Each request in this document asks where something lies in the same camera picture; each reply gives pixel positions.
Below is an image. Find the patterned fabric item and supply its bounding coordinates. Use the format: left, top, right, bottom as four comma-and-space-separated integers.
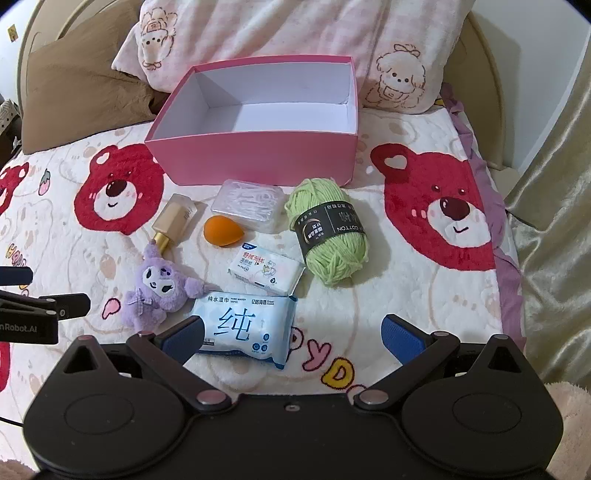
0, 99, 24, 155

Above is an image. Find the clear plastic swab box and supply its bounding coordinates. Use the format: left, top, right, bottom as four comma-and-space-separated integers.
211, 179, 283, 234

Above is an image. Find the orange makeup sponge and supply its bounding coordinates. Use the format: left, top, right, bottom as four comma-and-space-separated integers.
204, 215, 241, 247

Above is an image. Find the blue wet wipes pack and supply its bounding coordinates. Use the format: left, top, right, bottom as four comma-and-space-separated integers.
191, 292, 298, 370

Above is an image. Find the beige fluffy cloth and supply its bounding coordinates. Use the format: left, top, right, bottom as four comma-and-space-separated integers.
540, 381, 591, 480

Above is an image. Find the beige bed headboard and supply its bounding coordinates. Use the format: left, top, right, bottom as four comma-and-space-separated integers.
18, 0, 522, 171

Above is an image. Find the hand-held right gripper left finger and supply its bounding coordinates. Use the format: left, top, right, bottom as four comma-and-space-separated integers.
50, 315, 231, 412

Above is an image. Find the purple frilled bedsheet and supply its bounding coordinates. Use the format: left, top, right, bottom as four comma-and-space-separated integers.
438, 83, 528, 349

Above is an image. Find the beige foundation bottle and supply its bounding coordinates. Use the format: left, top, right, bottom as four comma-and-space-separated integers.
150, 194, 208, 252

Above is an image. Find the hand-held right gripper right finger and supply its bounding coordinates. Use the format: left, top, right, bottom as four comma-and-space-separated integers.
353, 314, 537, 412

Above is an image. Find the red bear printed blanket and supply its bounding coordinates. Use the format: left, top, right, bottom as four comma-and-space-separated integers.
0, 104, 527, 462

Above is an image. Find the pink cardboard box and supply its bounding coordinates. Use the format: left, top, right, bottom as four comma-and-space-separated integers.
144, 55, 361, 188

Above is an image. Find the white wet wipes pack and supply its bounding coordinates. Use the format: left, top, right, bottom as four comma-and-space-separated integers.
226, 240, 306, 294

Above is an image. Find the beige curtain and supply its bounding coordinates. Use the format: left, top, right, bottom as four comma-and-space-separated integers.
503, 60, 591, 384

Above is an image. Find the pink printed pillow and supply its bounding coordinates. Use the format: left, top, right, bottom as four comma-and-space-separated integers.
112, 0, 448, 115

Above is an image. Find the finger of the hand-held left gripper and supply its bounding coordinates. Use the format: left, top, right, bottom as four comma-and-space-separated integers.
0, 293, 92, 320
0, 265, 34, 287

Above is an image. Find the brown pillow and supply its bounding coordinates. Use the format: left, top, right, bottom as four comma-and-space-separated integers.
21, 18, 169, 155

